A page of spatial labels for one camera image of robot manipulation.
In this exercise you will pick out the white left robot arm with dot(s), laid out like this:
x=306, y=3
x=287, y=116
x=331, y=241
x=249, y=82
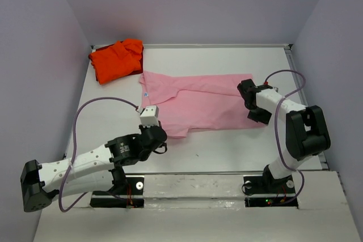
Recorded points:
x=101, y=169

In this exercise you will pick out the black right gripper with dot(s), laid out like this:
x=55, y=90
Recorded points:
x=264, y=118

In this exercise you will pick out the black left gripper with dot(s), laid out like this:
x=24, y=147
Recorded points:
x=143, y=128

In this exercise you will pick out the orange t shirt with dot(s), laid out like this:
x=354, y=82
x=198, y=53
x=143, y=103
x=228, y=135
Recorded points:
x=117, y=59

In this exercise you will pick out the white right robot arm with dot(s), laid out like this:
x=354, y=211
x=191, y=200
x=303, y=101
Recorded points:
x=306, y=132

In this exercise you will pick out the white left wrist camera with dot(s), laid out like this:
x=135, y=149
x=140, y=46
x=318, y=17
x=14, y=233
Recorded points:
x=149, y=116

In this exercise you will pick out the pink t shirt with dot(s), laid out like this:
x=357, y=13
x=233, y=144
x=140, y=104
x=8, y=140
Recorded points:
x=196, y=103

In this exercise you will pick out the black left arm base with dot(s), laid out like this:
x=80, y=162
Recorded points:
x=131, y=195

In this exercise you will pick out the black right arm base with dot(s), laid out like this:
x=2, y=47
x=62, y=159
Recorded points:
x=258, y=195

